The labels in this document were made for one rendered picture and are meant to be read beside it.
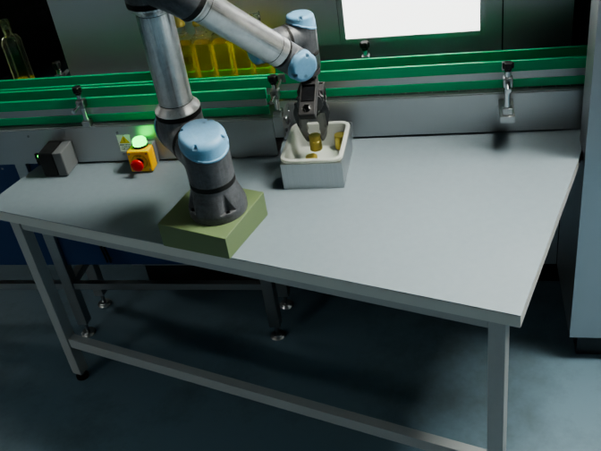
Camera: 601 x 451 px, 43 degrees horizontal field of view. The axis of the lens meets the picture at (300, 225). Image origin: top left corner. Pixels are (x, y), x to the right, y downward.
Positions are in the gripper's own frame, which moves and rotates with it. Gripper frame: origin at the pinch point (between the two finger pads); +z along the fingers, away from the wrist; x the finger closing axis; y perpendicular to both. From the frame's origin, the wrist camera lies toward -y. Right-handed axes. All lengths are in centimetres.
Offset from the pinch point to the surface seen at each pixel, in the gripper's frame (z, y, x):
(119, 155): 7, 9, 64
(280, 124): -1.0, 7.3, 11.0
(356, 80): -8.6, 18.3, -11.0
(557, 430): 85, -31, -66
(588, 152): 7, -2, -74
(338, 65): -10.3, 25.5, -5.2
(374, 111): 0.7, 16.1, -15.7
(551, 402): 85, -19, -66
